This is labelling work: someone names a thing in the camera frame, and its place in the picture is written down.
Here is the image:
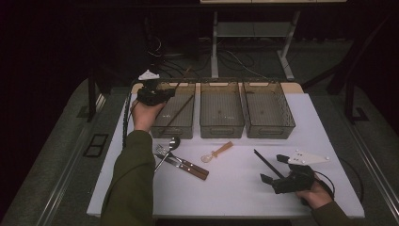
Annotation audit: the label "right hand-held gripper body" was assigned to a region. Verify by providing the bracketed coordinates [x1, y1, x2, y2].
[271, 150, 331, 195]

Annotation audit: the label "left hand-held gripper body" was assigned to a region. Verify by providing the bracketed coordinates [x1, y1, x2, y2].
[136, 69, 164, 106]

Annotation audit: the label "black chopstick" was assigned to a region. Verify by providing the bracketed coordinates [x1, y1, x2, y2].
[253, 149, 283, 179]
[254, 148, 286, 180]

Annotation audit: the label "brown wooden chopstick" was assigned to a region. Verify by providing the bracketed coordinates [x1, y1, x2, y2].
[172, 66, 192, 92]
[159, 94, 195, 135]

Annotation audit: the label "transparent grey plastic bin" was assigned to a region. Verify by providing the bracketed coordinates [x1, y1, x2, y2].
[148, 82, 196, 139]
[243, 80, 296, 139]
[199, 81, 246, 139]

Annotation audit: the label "metal spoon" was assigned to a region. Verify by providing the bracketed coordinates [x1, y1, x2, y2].
[153, 136, 182, 173]

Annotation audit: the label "wooden spoon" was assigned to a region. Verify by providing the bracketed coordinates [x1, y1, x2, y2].
[200, 140, 234, 164]

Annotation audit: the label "person's left hand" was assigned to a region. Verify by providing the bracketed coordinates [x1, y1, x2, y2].
[131, 99, 167, 133]

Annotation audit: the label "person's right hand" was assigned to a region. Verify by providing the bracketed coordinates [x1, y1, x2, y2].
[295, 179, 334, 210]

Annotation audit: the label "black upright stand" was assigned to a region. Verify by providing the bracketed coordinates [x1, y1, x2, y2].
[344, 84, 371, 124]
[88, 70, 112, 123]

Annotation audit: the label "black angled stand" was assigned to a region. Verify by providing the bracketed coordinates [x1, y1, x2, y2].
[302, 12, 399, 95]

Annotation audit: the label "right hand-held gripper black cable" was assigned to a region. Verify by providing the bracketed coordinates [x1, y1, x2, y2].
[313, 156, 365, 205]

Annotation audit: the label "hand-held gripper black cable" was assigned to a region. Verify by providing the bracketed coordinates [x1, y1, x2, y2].
[121, 89, 140, 149]
[313, 156, 365, 205]

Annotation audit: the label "left hand-held gripper black cable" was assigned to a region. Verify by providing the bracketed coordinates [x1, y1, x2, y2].
[121, 89, 140, 149]

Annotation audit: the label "black rectangular floor frame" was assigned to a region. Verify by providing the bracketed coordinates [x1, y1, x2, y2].
[83, 133, 110, 158]

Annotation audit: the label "bundle of floor cables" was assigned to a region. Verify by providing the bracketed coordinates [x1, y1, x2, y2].
[147, 18, 262, 79]

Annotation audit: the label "fork with wooden handle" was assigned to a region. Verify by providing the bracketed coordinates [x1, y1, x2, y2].
[155, 144, 210, 177]

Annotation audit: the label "knife with wooden handle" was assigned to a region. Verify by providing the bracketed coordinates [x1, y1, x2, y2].
[153, 153, 209, 181]

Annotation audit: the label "metal floor rail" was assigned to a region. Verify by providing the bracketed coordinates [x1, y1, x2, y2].
[36, 93, 106, 226]
[346, 123, 399, 220]

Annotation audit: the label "grey metal frame desk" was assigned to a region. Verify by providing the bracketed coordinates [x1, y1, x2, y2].
[200, 0, 347, 82]

